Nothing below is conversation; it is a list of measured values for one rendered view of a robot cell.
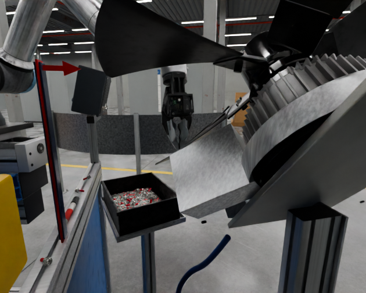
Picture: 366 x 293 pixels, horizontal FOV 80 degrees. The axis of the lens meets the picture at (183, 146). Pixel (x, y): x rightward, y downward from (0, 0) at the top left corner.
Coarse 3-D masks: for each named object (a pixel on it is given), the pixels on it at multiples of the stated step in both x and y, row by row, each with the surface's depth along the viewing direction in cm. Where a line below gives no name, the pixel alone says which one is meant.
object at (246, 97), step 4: (248, 92) 54; (244, 96) 55; (248, 96) 49; (244, 100) 49; (248, 100) 46; (240, 104) 49; (232, 108) 54; (236, 108) 48; (232, 112) 49; (228, 116) 50
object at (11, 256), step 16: (0, 176) 18; (0, 192) 17; (0, 208) 17; (16, 208) 19; (0, 224) 17; (16, 224) 19; (0, 240) 17; (16, 240) 19; (0, 256) 16; (16, 256) 19; (0, 272) 16; (16, 272) 19; (0, 288) 16
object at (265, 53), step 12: (264, 36) 44; (252, 48) 45; (264, 48) 43; (276, 48) 42; (288, 48) 41; (276, 60) 42; (288, 60) 37; (300, 60) 37; (252, 72) 44; (264, 72) 40; (276, 72) 38; (252, 84) 46; (252, 96) 42
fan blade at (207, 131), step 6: (228, 108) 55; (222, 114) 51; (216, 120) 52; (222, 120) 49; (210, 126) 52; (204, 132) 52; (210, 132) 68; (192, 138) 60; (198, 138) 52; (186, 144) 54; (168, 156) 55
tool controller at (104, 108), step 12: (84, 72) 88; (96, 72) 89; (84, 84) 89; (96, 84) 90; (108, 84) 103; (84, 96) 90; (96, 96) 91; (72, 108) 90; (84, 108) 91; (96, 108) 92
